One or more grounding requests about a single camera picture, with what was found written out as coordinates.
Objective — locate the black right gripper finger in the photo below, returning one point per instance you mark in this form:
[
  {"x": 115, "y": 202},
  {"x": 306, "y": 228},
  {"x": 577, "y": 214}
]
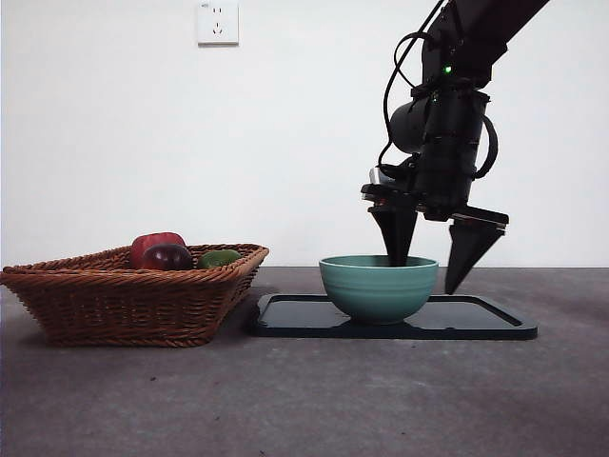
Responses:
[
  {"x": 466, "y": 252},
  {"x": 397, "y": 233}
]

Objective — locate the teal ribbed bowl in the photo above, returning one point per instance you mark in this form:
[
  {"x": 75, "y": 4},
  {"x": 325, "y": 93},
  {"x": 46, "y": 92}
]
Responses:
[{"x": 378, "y": 295}]

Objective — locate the black rectangular tray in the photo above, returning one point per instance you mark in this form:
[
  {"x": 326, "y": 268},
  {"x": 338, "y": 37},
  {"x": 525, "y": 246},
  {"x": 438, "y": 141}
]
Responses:
[{"x": 295, "y": 316}]

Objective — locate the green avocado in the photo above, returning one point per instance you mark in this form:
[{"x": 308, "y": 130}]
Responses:
[{"x": 216, "y": 258}]

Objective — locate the dark purple round fruit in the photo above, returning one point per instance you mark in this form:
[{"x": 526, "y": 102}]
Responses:
[{"x": 166, "y": 257}]

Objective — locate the red bell pepper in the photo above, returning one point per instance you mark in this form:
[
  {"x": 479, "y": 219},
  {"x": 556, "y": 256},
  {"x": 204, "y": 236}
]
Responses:
[{"x": 154, "y": 240}]

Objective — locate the brown wicker basket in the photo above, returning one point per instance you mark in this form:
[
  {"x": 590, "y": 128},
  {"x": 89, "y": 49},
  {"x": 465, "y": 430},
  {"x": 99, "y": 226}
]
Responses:
[{"x": 119, "y": 309}]

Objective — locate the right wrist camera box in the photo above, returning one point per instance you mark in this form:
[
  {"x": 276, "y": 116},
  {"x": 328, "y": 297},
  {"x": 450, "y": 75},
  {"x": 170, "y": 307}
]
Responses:
[{"x": 377, "y": 175}]

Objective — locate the white wall socket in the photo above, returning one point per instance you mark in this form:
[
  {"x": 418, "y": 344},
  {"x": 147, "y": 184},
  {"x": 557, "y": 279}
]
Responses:
[{"x": 218, "y": 24}]

